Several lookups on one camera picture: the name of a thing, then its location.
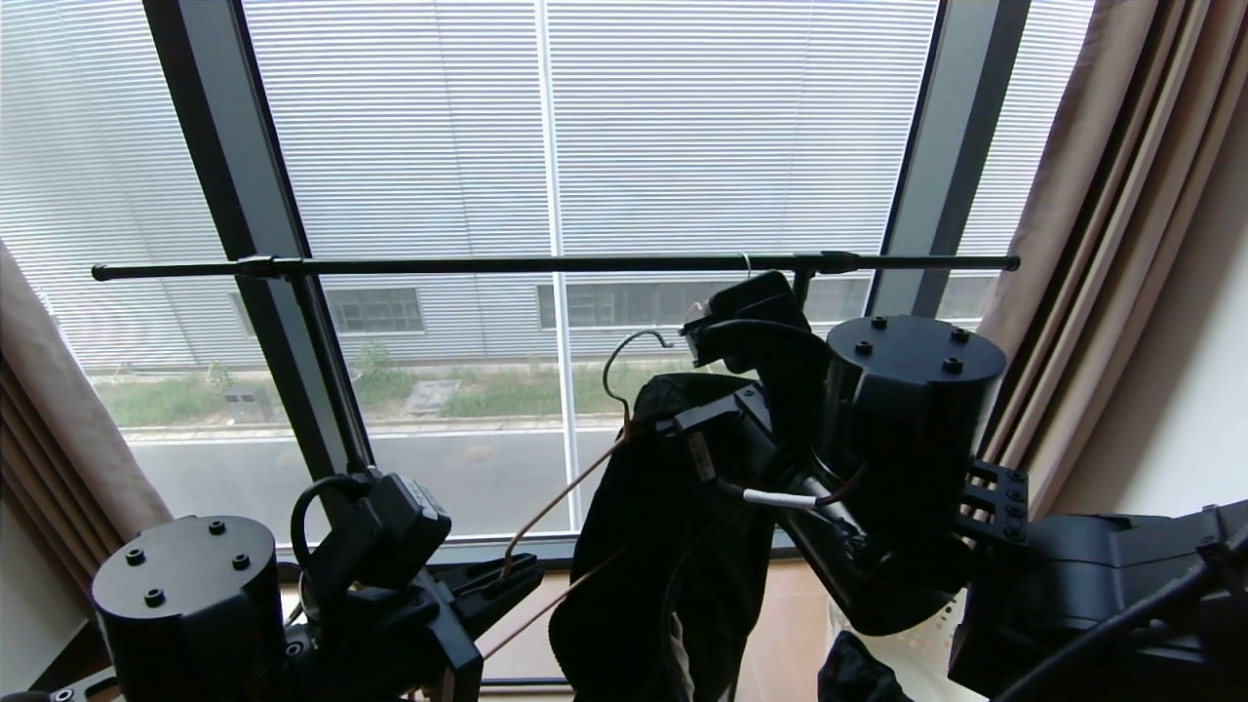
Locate black cable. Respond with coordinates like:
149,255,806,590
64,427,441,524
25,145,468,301
993,559,1248,702

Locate black clothes rack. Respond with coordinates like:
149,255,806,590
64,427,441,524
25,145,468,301
92,250,1021,488

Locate black trousers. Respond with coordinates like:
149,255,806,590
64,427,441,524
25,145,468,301
548,373,783,702

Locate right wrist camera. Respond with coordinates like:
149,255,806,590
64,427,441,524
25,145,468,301
680,270,831,393

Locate beige curtain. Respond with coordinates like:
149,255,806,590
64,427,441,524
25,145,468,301
0,242,175,689
975,0,1248,524

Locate black shirt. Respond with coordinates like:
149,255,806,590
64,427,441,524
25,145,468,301
816,630,914,702

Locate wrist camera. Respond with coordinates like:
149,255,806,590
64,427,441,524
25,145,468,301
291,470,453,611
680,270,831,393

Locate window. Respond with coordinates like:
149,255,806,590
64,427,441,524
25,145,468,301
0,0,1098,568

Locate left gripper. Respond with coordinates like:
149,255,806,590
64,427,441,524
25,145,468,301
292,553,546,702

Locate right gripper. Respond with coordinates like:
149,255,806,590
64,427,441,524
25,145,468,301
657,384,968,637

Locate white laundry basket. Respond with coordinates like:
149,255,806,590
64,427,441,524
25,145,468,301
826,589,968,702

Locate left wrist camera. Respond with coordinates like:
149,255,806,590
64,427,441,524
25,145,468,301
291,470,453,611

